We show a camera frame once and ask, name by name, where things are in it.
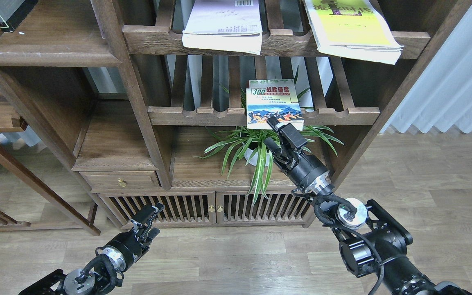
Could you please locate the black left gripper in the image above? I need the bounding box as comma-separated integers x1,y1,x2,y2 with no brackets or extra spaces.
103,203,165,267

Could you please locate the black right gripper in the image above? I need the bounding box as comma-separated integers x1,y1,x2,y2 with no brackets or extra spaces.
264,116,330,193

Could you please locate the colourful cover paperback book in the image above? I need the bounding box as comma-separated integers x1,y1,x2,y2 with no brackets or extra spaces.
246,79,304,131

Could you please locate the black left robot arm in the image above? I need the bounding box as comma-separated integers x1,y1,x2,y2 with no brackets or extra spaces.
20,203,165,295

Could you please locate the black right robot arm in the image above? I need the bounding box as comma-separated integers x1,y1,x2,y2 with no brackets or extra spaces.
265,117,469,295

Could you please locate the white plant pot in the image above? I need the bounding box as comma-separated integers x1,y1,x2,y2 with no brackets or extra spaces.
244,147,275,168

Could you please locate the green spider plant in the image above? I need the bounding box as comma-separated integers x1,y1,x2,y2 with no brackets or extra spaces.
204,78,341,202

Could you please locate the brass drawer knob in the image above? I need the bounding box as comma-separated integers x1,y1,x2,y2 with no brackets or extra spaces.
117,179,127,187

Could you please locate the dark wooden bookshelf cabinet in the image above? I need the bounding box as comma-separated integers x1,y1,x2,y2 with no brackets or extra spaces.
0,0,472,227

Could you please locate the white lavender book stack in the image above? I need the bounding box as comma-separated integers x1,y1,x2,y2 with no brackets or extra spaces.
182,0,263,55

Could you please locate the yellow green magazine stack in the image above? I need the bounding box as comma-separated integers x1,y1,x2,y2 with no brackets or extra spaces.
304,0,403,65

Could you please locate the white pleated curtain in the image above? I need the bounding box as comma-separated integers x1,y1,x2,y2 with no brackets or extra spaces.
381,5,472,134

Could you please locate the dark book top left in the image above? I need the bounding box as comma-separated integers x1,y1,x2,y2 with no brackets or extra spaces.
0,0,38,32

